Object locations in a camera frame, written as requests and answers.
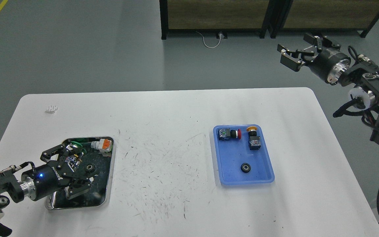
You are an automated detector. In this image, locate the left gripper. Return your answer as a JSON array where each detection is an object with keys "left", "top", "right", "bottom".
[{"left": 28, "top": 144, "right": 95, "bottom": 201}]

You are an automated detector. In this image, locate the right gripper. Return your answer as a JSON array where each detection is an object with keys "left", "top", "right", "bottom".
[{"left": 277, "top": 33, "right": 351, "bottom": 83}]

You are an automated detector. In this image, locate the black gear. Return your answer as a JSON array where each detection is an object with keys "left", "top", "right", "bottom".
[
  {"left": 240, "top": 163, "right": 251, "bottom": 173},
  {"left": 85, "top": 164, "right": 96, "bottom": 174}
]

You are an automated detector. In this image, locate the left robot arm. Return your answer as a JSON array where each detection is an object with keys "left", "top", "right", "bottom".
[{"left": 0, "top": 142, "right": 99, "bottom": 237}]

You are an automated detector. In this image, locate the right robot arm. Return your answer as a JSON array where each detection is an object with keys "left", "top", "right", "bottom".
[{"left": 277, "top": 33, "right": 379, "bottom": 145}]

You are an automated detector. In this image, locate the silver metal tray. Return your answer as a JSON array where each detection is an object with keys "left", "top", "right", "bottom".
[{"left": 45, "top": 136, "right": 115, "bottom": 210}]

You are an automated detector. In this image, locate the small white plastic clip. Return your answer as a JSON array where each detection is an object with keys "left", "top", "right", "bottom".
[{"left": 45, "top": 105, "right": 58, "bottom": 114}]

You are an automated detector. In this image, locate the blue plastic tray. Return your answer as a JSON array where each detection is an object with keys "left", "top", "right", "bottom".
[{"left": 213, "top": 124, "right": 275, "bottom": 186}]

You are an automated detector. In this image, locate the green push button switch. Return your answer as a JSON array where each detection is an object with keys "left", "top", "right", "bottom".
[{"left": 64, "top": 141, "right": 87, "bottom": 171}]

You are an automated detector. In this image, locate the orange white switch module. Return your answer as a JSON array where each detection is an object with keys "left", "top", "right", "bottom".
[{"left": 90, "top": 139, "right": 113, "bottom": 153}]

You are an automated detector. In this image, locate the white cable on floor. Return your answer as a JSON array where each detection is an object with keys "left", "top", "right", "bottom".
[{"left": 195, "top": 31, "right": 224, "bottom": 49}]

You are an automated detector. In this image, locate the black frame wooden cabinet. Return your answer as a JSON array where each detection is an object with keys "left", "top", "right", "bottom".
[{"left": 159, "top": 0, "right": 277, "bottom": 40}]

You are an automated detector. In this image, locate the yellow push button switch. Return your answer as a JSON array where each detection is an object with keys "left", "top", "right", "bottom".
[{"left": 246, "top": 126, "right": 262, "bottom": 150}]

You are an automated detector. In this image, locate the red push button switch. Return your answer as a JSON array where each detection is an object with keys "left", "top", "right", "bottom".
[{"left": 217, "top": 128, "right": 242, "bottom": 141}]

